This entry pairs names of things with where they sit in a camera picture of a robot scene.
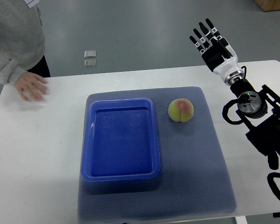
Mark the black looped cable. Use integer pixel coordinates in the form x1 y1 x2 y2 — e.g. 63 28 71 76
266 172 280 210

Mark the grey sweater sleeve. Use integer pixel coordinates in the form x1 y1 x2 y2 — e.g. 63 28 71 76
0 0 45 84

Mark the upper metal floor plate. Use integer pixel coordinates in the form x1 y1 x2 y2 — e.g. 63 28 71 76
84 50 96 58

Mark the blue plastic tray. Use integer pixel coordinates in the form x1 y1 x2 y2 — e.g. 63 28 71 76
81 98 161 182

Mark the metal floor plate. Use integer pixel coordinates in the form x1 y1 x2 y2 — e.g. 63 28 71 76
84 59 97 68
84 50 96 58

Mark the blue grey textured mat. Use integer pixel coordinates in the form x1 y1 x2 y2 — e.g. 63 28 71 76
77 87 237 224

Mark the person's bare hand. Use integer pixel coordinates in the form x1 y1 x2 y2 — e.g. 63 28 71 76
14 71 47 101

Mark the lower metal floor plate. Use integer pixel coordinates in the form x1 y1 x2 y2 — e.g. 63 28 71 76
84 59 97 68

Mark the green pink peach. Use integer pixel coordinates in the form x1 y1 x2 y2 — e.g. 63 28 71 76
168 98 194 123

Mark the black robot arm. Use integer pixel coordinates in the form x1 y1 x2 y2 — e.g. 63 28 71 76
222 79 280 170

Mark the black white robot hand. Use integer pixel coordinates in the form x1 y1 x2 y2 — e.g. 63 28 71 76
189 18 245 86

